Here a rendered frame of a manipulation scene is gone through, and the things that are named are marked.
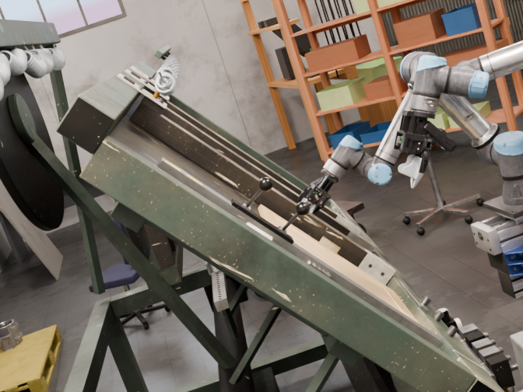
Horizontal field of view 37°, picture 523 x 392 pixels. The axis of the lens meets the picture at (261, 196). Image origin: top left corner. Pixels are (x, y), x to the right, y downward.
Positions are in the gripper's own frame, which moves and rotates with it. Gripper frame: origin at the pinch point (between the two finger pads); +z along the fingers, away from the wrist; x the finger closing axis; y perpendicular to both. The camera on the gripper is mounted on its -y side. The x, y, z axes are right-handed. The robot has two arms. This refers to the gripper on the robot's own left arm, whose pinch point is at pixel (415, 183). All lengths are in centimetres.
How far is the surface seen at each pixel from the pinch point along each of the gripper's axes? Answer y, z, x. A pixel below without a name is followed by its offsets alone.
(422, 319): -16.3, 42.6, -13.7
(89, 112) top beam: 90, -8, 26
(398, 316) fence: -0.1, 37.1, 5.2
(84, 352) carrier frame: 84, 108, -130
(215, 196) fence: 56, 11, 2
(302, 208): 33.3, 9.8, 8.4
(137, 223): 76, 17, 19
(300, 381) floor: -32, 135, -188
